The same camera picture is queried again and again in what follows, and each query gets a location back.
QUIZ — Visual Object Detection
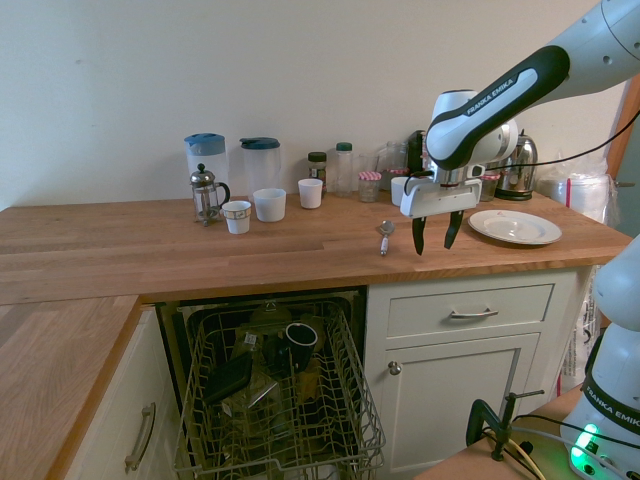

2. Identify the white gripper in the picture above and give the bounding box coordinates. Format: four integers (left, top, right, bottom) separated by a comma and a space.
399, 178, 484, 257

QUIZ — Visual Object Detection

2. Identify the metal spoon with white handle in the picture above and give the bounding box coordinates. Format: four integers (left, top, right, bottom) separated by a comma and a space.
377, 220, 397, 258

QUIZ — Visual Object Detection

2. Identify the plain white cup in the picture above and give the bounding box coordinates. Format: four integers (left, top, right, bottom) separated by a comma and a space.
389, 176, 412, 208
297, 178, 325, 210

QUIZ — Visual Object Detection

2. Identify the jar with red checkered lid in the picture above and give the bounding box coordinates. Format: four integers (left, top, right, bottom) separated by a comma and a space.
479, 170, 502, 203
357, 170, 383, 204

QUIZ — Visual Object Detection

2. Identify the white dinner plate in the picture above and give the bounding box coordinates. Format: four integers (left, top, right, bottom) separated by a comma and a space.
467, 209, 564, 247

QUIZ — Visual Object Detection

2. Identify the white drawer front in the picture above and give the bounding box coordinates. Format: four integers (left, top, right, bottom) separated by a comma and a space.
385, 283, 557, 341

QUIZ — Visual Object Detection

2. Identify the black appliance behind gripper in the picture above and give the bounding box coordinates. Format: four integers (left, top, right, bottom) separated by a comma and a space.
407, 129, 428, 174

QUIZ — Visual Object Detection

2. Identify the empty glass jar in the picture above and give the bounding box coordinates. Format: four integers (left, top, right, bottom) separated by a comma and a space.
383, 140, 410, 175

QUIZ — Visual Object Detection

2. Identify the stainless steel kettle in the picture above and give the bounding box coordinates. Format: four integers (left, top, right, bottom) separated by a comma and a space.
493, 129, 540, 203

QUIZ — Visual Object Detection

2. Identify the clear bottle with green lid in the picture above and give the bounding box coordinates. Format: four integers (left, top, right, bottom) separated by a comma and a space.
333, 142, 356, 198

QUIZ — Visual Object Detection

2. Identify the coffee jar with dark lid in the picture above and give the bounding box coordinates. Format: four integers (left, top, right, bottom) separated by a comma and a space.
306, 151, 329, 194

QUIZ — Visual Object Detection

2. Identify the clear plastic bag of cups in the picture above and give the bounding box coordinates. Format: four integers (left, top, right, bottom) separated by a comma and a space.
535, 149, 622, 227

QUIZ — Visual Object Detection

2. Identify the white cabinet door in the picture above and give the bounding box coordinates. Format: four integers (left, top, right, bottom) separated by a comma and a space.
383, 332, 542, 476

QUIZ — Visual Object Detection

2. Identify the wide white cup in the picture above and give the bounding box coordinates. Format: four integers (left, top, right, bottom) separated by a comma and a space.
252, 187, 288, 223

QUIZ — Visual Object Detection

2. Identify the black mug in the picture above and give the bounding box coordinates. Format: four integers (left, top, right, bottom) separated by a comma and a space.
283, 322, 320, 372

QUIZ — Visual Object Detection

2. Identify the clear pitcher with teal lid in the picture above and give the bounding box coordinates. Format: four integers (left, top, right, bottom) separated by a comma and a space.
239, 136, 283, 201

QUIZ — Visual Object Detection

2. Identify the black screw clamp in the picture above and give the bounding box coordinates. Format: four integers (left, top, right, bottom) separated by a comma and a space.
465, 389, 547, 462

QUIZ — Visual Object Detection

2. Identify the small patterned white cup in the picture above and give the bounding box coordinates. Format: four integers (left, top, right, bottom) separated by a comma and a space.
221, 200, 252, 235

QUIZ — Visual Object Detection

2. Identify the clear plastic packaging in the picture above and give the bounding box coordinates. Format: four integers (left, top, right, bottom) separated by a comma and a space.
219, 304, 301, 416

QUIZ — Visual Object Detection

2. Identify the glass French press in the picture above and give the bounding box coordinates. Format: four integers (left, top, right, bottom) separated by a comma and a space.
189, 163, 232, 228

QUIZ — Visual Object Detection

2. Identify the clear pitcher with blue lid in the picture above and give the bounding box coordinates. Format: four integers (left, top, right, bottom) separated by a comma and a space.
183, 132, 230, 202

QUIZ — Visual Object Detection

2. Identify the black rectangular container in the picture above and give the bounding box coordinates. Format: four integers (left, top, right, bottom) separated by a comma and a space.
203, 353, 255, 406

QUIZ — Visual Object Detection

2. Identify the metal drawer handle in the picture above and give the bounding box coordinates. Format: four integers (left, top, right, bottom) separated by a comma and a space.
447, 308, 500, 320

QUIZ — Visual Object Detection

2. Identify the black cable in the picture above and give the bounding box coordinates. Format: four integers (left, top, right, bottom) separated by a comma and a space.
499, 106, 640, 167

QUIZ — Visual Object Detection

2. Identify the wire dishwasher rack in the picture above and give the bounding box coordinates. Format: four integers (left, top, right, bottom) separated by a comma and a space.
172, 298, 387, 477

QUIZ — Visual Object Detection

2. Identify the grey cable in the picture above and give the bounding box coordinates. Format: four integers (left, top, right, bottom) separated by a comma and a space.
509, 425, 576, 446

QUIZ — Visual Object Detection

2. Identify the yellow cable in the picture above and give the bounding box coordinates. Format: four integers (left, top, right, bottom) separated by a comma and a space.
507, 437, 544, 480

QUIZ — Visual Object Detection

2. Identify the brushed metal cabinet handle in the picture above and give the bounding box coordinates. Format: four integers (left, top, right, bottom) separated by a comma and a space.
123, 401, 158, 473

